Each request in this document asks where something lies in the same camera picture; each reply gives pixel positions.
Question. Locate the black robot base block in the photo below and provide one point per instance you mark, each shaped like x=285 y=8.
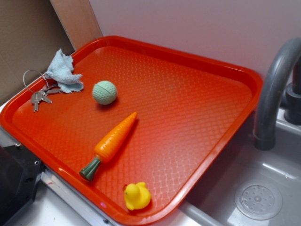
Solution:
x=20 y=172

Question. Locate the green dimpled ball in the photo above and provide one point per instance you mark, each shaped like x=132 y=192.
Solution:
x=104 y=92

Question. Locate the red plastic tray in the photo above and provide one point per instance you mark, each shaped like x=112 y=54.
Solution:
x=189 y=107

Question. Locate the orange toy carrot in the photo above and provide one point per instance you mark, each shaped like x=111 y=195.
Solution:
x=109 y=145

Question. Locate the yellow rubber duck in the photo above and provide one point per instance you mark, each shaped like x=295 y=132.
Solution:
x=136 y=196

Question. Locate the light blue cloth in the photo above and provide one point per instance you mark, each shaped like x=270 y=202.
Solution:
x=61 y=70

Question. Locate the grey toy faucet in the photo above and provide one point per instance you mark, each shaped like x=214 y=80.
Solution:
x=282 y=86

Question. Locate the grey toy sink basin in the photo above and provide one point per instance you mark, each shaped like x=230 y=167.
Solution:
x=248 y=187

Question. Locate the wooden board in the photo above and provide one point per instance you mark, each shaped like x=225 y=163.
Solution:
x=78 y=20

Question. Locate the brown cardboard panel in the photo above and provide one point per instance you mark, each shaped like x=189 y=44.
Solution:
x=30 y=35

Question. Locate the silver keys on wire ring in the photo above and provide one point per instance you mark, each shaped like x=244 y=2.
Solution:
x=42 y=94

